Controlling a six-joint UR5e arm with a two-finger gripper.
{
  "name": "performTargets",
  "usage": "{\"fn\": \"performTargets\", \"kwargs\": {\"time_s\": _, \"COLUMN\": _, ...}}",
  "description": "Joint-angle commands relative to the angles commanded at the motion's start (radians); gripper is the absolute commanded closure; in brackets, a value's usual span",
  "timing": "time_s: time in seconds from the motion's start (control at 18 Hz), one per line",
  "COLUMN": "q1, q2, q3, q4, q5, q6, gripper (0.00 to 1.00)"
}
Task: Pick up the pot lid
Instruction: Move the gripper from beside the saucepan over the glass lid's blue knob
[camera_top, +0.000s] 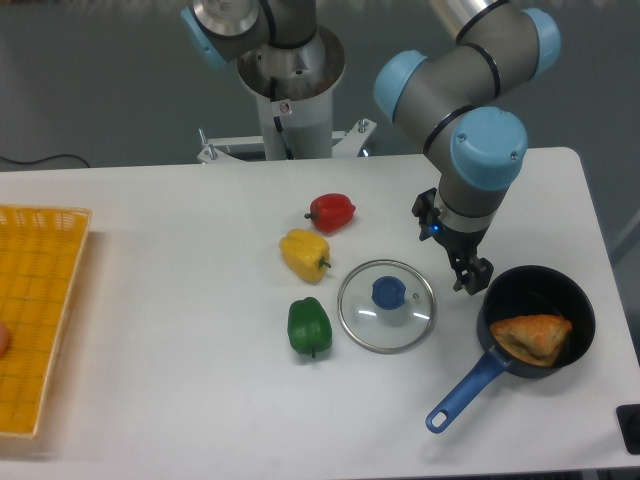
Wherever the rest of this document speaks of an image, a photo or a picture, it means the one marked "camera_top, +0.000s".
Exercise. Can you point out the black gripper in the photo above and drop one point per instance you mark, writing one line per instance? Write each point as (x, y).
(473, 274)

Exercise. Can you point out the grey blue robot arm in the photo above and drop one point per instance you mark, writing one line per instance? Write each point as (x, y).
(445, 105)

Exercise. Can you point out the glass pot lid blue knob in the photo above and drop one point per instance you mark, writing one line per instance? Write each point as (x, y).
(386, 306)

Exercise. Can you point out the dark blue saucepan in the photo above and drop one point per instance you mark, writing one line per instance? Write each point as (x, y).
(525, 290)

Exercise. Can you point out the golden puff pastry turnover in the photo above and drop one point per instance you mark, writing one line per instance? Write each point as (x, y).
(534, 339)

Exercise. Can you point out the red bell pepper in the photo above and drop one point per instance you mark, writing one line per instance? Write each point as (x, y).
(330, 212)

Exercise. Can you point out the yellow bell pepper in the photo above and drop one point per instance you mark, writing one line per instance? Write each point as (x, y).
(306, 253)

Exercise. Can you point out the green bell pepper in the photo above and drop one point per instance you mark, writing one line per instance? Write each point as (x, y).
(308, 327)

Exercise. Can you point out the black table corner device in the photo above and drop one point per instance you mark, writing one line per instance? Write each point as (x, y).
(628, 417)

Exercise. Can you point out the yellow woven basket tray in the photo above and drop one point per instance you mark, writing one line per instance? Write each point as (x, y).
(41, 250)

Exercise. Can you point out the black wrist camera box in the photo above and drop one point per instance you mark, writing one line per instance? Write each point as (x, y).
(427, 213)

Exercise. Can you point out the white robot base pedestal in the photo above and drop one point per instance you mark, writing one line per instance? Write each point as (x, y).
(293, 90)

